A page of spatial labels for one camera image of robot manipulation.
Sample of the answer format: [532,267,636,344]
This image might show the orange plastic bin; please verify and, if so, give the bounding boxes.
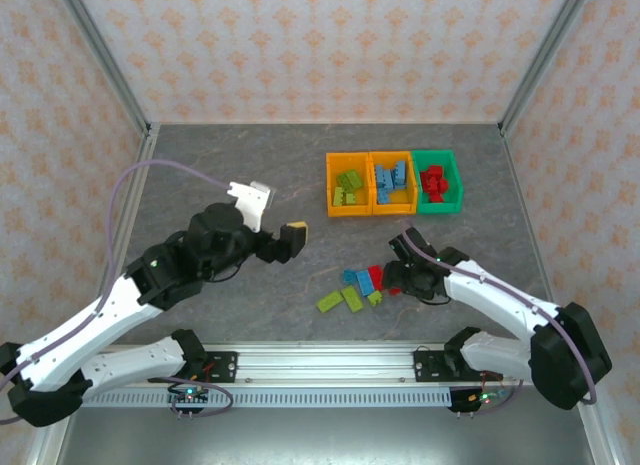
[368,150,419,217]
[325,151,374,218]

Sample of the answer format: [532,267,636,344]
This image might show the black controller board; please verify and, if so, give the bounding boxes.
[167,387,211,417]
[448,387,511,415]

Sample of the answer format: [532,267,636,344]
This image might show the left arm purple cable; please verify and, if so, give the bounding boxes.
[0,159,235,426]

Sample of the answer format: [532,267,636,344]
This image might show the slotted grey cable duct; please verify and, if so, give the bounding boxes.
[82,387,454,410]

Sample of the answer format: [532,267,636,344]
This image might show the green plastic bin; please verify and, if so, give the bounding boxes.
[411,149,465,216]

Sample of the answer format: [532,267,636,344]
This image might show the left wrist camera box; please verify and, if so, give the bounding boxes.
[226,180,277,234]

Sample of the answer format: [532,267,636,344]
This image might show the aluminium side rail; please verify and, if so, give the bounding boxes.
[27,123,162,465]
[498,123,621,465]

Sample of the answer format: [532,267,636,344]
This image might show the aluminium frame post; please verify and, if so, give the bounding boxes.
[52,0,154,136]
[498,0,596,136]

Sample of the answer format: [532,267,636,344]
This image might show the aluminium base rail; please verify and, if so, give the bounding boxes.
[79,340,600,386]

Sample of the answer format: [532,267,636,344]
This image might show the grey metal panel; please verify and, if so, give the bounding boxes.
[49,407,604,465]

